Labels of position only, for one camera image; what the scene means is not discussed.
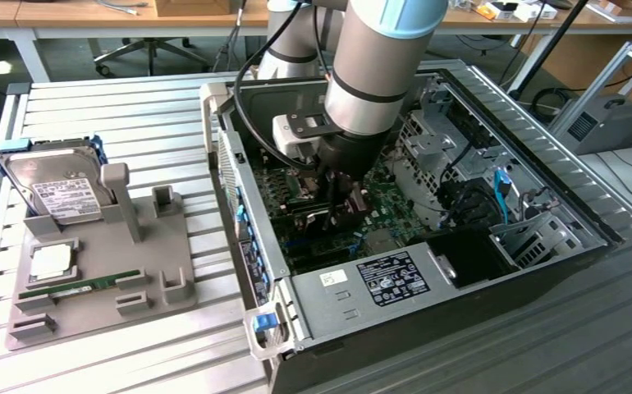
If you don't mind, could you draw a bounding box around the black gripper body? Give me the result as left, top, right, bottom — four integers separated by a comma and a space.
315, 133, 391, 181

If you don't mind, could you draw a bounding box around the low-profile NVIDIA graphics card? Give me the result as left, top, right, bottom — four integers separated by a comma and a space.
271, 204, 366, 248

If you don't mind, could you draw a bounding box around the CPU socket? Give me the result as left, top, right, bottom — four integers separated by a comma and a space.
286, 170, 326, 202

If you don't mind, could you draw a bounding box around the dark installed RAM stick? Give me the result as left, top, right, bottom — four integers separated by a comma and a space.
286, 196, 331, 217

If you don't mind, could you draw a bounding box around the green motherboard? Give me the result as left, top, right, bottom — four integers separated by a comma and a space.
248, 139, 443, 277

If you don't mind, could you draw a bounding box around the silver chipset heatsink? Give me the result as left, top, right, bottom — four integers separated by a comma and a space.
364, 228, 402, 254

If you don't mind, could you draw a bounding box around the long black expansion slot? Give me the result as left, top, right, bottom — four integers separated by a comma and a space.
292, 256, 370, 275
291, 246, 362, 266

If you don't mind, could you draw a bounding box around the silver metal drive cage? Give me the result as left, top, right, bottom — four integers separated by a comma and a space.
396, 73, 519, 194

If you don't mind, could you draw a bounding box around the black plastic fan shroud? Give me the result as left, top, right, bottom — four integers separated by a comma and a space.
407, 227, 520, 291

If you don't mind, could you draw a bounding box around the silver power supply unit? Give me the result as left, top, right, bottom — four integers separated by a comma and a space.
276, 241, 463, 346

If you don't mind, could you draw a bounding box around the blue case latch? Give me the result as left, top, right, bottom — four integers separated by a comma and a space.
252, 313, 279, 332

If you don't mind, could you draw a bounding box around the silver perforated disk bay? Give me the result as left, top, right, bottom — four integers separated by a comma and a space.
488, 212, 588, 270

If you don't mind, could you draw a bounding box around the black open PC case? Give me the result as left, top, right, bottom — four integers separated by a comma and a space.
200, 67, 623, 394

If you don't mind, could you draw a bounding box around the grey parts rack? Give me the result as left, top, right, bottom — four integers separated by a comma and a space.
6, 162, 203, 352

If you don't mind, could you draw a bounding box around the green RAM stick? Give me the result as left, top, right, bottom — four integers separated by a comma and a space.
18, 268, 147, 301

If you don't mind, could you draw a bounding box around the black tripod pole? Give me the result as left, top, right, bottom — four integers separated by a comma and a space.
507, 0, 594, 99

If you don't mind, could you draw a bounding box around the small white box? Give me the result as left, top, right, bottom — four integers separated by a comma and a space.
515, 2, 559, 22

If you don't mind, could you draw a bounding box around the grey control box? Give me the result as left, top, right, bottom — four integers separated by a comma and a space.
566, 93, 632, 156

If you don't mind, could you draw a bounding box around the silver hard disk drive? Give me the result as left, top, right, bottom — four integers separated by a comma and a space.
3, 149, 104, 227

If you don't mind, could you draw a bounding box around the silver CPU chip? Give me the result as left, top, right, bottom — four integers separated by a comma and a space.
28, 245, 76, 283

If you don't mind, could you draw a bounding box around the blue disk caddy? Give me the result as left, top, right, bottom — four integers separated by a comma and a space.
0, 134, 110, 218

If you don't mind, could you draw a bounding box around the long wooden desk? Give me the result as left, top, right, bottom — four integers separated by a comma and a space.
0, 0, 632, 83

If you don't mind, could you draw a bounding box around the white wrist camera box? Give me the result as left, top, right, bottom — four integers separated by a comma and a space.
271, 109, 344, 159

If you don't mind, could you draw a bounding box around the black wire bundle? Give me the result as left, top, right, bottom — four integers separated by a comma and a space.
436, 180, 507, 229

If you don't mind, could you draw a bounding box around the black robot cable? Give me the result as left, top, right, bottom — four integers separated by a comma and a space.
231, 0, 328, 169

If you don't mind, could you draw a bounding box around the blue disk wire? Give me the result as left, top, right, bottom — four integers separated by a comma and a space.
492, 167, 515, 226

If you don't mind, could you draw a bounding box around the coiled black cable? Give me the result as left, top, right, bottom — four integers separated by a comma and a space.
531, 87, 575, 122

